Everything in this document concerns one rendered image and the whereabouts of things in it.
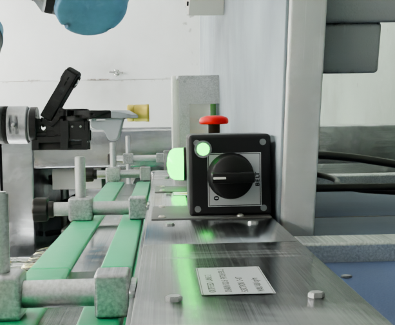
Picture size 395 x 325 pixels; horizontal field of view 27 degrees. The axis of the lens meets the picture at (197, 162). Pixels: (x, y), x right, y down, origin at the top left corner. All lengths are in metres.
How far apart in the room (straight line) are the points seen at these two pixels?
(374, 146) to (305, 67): 1.73
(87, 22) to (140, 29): 3.81
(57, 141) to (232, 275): 1.15
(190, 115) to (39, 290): 1.11
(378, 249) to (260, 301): 0.25
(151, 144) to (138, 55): 2.79
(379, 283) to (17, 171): 1.91
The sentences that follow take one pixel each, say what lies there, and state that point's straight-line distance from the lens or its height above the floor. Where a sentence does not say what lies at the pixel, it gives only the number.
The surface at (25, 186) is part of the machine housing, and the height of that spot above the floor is 1.26.
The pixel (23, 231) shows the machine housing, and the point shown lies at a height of 1.27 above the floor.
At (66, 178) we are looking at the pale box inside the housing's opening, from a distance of 2.49.
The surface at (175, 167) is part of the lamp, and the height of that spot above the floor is 0.84.
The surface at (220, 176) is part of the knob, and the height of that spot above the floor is 0.81.
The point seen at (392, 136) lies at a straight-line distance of 2.46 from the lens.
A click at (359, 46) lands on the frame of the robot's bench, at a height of 0.67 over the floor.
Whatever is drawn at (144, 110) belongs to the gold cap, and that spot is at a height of 0.90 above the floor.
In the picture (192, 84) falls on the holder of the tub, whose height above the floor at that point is 0.80.
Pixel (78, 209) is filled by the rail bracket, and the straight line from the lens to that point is 0.93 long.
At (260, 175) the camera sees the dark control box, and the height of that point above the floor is 0.77.
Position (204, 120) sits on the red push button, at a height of 0.80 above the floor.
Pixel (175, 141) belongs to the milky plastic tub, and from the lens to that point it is 1.56.
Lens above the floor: 0.86
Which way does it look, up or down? 2 degrees down
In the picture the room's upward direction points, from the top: 91 degrees counter-clockwise
